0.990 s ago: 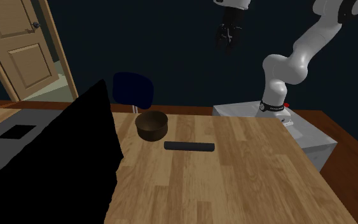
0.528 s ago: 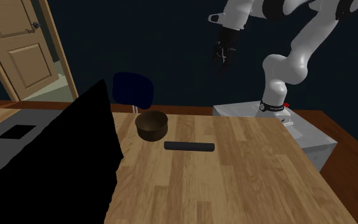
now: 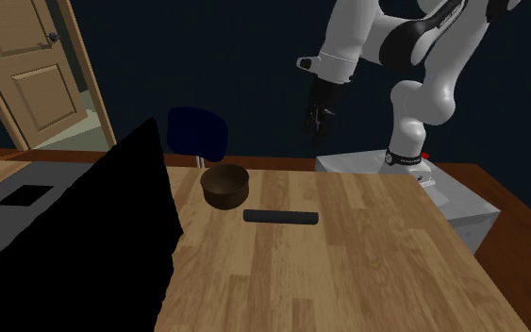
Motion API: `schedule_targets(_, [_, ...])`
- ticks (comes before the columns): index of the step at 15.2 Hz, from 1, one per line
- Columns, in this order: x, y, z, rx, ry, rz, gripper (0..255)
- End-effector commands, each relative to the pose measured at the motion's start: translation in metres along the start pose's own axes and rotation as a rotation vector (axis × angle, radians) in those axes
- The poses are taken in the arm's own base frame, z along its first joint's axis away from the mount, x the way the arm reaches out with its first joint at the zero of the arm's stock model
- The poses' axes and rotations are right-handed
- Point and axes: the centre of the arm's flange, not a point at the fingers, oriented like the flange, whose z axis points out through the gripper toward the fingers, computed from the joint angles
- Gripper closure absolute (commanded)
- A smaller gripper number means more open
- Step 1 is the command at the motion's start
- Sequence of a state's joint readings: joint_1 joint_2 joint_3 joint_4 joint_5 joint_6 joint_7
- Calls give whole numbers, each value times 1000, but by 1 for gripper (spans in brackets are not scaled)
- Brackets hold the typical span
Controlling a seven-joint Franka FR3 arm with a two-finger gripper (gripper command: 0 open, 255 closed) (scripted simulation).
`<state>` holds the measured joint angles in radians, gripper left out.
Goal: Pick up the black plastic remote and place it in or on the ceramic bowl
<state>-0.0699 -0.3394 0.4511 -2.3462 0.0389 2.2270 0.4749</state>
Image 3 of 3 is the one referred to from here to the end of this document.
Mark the tan panelled door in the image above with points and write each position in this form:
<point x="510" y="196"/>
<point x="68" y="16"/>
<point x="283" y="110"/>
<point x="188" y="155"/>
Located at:
<point x="30" y="73"/>

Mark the dark blue chair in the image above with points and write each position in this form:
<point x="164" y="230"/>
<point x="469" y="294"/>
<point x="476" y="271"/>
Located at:
<point x="197" y="133"/>

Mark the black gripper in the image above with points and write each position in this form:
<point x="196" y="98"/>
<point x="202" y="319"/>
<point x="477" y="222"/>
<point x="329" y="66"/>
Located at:
<point x="324" y="110"/>

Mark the dark grey cylinder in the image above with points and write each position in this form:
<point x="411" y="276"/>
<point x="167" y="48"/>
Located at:
<point x="280" y="217"/>

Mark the grey robot stand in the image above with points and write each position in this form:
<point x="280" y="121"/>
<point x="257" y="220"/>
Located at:
<point x="462" y="197"/>

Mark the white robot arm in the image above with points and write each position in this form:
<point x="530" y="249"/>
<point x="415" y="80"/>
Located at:
<point x="423" y="106"/>

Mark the brown bowl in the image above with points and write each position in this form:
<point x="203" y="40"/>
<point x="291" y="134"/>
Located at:
<point x="225" y="186"/>

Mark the large black angular object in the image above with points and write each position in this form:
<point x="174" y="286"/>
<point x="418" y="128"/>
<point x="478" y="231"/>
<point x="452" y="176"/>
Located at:
<point x="85" y="239"/>

